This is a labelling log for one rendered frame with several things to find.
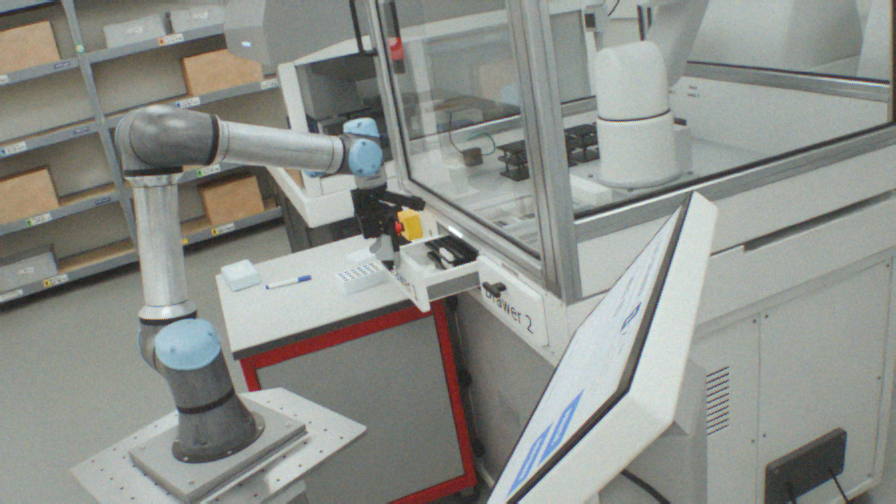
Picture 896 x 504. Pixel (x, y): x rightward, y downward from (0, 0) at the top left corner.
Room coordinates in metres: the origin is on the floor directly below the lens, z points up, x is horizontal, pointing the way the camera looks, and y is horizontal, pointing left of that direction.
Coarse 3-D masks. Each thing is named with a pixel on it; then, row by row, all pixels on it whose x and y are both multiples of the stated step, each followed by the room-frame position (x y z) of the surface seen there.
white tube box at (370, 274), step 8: (368, 264) 1.97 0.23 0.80; (376, 264) 1.96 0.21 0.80; (344, 272) 1.94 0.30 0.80; (352, 272) 1.93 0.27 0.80; (360, 272) 1.92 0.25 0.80; (368, 272) 1.91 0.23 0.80; (376, 272) 1.90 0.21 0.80; (384, 272) 1.91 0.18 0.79; (336, 280) 1.93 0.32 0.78; (344, 280) 1.88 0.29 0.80; (352, 280) 1.87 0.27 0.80; (360, 280) 1.88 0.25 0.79; (368, 280) 1.89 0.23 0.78; (376, 280) 1.90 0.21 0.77; (384, 280) 1.91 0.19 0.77; (344, 288) 1.86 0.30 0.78; (352, 288) 1.87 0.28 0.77; (360, 288) 1.88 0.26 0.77
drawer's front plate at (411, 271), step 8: (400, 248) 1.69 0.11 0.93; (400, 256) 1.64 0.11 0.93; (408, 256) 1.62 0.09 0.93; (400, 264) 1.66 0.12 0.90; (408, 264) 1.58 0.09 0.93; (416, 264) 1.56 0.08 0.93; (392, 272) 1.76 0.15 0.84; (400, 272) 1.67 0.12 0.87; (408, 272) 1.60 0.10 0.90; (416, 272) 1.53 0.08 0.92; (408, 280) 1.61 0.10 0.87; (416, 280) 1.54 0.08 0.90; (424, 280) 1.54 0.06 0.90; (408, 288) 1.63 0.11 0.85; (416, 288) 1.55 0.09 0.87; (424, 288) 1.54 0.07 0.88; (408, 296) 1.64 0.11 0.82; (416, 296) 1.57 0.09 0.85; (424, 296) 1.53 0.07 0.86; (416, 304) 1.58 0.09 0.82; (424, 304) 1.53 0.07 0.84
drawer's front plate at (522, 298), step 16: (480, 256) 1.54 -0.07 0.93; (480, 272) 1.54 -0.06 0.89; (496, 272) 1.44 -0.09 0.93; (512, 288) 1.37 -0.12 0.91; (528, 288) 1.32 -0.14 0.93; (496, 304) 1.47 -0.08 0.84; (512, 304) 1.38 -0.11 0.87; (528, 304) 1.30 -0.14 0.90; (512, 320) 1.39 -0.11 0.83; (528, 320) 1.31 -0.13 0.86; (544, 320) 1.28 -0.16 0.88; (528, 336) 1.32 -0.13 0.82; (544, 336) 1.28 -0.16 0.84
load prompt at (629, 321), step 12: (660, 240) 0.89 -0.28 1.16; (660, 252) 0.82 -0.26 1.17; (648, 264) 0.84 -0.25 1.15; (648, 276) 0.78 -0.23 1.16; (636, 288) 0.80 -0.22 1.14; (648, 288) 0.72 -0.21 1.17; (636, 300) 0.74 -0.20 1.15; (636, 312) 0.69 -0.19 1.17; (624, 324) 0.70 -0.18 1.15; (624, 336) 0.65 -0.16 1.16; (612, 348) 0.67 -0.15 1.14
